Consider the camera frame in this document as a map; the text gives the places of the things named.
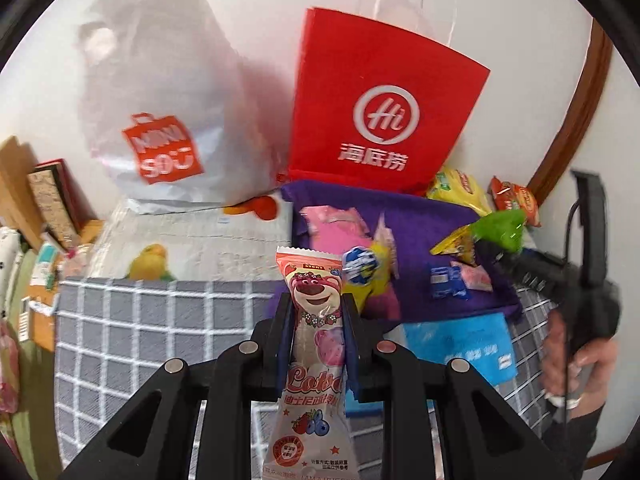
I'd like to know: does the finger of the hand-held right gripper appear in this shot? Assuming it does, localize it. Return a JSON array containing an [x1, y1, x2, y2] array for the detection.
[[475, 239, 551, 303]]

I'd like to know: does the blue tissue pack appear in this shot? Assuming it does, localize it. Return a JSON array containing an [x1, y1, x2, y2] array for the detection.
[[400, 312, 518, 387]]

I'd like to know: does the pink and yellow snack bag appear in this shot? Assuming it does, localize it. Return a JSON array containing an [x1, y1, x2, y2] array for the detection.
[[342, 215, 401, 321]]

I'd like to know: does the pink and purple snack packet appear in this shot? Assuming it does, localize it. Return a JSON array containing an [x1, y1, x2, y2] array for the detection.
[[430, 260, 494, 302]]

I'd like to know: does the brown wooden wall trim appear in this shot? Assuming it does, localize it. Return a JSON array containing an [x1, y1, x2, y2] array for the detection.
[[527, 17, 613, 206]]

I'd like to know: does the red paper bag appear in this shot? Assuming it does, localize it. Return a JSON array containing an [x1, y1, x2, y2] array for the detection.
[[277, 0, 491, 196]]

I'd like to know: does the teal and white small box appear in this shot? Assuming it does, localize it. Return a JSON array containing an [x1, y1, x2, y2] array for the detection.
[[32, 242, 66, 291]]

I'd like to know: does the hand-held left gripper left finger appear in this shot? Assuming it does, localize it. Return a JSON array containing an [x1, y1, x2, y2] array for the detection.
[[57, 292, 297, 480]]

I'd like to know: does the pale pink snack packet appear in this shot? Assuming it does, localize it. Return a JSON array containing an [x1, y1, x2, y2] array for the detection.
[[302, 205, 373, 256]]

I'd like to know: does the brown cardboard box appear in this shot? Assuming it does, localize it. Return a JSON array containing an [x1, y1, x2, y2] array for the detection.
[[0, 135, 46, 251]]

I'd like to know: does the person's right hand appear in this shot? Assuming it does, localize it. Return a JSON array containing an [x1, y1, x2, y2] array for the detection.
[[542, 305, 622, 412]]

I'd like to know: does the white fruit print sheet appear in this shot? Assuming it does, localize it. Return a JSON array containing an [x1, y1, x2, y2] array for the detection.
[[92, 187, 296, 281]]

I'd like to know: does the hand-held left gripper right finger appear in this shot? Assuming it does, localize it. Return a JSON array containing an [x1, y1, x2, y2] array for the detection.
[[340, 292, 576, 480]]

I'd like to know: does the grey checked blanket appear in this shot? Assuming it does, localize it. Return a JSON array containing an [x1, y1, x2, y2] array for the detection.
[[52, 275, 556, 480]]

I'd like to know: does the green snack packet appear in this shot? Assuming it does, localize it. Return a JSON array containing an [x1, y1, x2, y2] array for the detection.
[[472, 207, 528, 253]]

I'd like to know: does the bear print snack packet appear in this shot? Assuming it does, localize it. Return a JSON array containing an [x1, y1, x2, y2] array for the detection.
[[262, 246, 363, 480]]

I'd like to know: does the yellow triangular snack packet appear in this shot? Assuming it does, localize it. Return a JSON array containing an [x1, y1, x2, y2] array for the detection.
[[430, 225, 481, 267]]

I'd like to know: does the person's right forearm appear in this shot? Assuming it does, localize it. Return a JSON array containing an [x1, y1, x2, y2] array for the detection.
[[542, 400, 621, 480]]

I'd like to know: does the red and orange snack packet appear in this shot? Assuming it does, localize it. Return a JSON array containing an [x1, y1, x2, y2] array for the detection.
[[487, 175, 542, 228]]

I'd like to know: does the patterned book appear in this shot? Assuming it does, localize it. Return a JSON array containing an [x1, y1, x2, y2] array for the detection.
[[27, 159, 96, 251]]

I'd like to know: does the white plastic shopping bag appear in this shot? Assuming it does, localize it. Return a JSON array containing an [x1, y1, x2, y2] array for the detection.
[[75, 0, 296, 216]]

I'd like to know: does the purple towel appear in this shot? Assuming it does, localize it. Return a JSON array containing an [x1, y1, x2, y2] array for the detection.
[[280, 180, 523, 323]]

